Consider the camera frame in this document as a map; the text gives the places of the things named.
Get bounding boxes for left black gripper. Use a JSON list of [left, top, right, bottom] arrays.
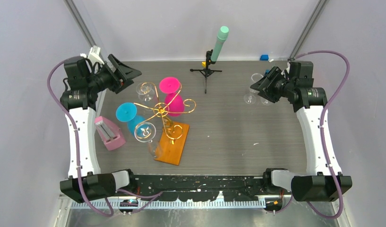
[[86, 55, 141, 94]]

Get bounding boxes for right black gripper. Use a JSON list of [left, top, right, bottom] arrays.
[[250, 66, 295, 104]]

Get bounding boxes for clear wine glass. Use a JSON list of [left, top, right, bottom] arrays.
[[243, 93, 273, 106], [249, 73, 264, 93], [136, 82, 156, 102], [134, 122, 163, 159]]

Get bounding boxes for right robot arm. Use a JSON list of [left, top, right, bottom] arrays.
[[250, 61, 352, 202]]

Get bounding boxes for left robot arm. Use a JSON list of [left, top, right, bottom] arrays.
[[60, 54, 142, 203]]

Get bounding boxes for blue wine glass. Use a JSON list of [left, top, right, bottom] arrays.
[[115, 102, 145, 136]]

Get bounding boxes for pink wine glass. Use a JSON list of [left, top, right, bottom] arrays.
[[159, 77, 184, 117]]

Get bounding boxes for orange wooden rack base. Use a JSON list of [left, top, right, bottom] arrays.
[[155, 122, 190, 166]]

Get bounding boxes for black tripod mic stand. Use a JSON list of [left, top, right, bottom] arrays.
[[190, 50, 222, 94]]

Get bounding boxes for pink metronome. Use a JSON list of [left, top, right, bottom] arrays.
[[94, 116, 126, 151]]

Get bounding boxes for mint green microphone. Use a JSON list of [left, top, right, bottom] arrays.
[[210, 26, 229, 62]]

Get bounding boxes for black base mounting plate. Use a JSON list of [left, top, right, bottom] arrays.
[[121, 175, 290, 202]]

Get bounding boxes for blue block by wall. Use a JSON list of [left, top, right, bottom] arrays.
[[259, 54, 269, 61]]

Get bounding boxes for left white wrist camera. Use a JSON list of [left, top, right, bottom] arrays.
[[86, 45, 105, 66]]

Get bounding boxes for gold wire glass rack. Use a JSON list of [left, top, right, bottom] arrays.
[[134, 82, 197, 130]]

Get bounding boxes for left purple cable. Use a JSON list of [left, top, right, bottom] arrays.
[[47, 58, 163, 218]]

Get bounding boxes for purple cable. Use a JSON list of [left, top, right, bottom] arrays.
[[288, 50, 351, 220], [47, 58, 163, 218]]

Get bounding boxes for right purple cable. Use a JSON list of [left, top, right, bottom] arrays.
[[288, 50, 351, 220]]

